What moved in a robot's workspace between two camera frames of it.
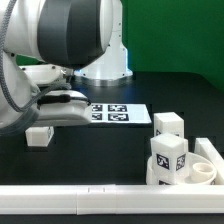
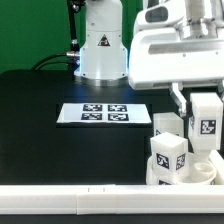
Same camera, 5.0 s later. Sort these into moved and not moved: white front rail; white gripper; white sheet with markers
Moved: white gripper
Not moved: white sheet with markers; white front rail
